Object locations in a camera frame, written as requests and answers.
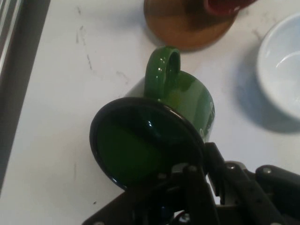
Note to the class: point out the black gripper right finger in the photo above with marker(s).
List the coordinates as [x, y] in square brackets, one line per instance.
[257, 201]

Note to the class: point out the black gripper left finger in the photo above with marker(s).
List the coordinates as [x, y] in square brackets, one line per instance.
[187, 201]

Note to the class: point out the green enamel mug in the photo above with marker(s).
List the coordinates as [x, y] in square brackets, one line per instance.
[187, 98]

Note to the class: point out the white ceramic bowl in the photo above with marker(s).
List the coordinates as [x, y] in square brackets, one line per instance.
[281, 70]

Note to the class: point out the brown wooden mug tree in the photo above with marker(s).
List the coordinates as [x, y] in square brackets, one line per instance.
[182, 29]

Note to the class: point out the red enamel mug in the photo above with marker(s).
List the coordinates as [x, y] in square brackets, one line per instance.
[220, 5]

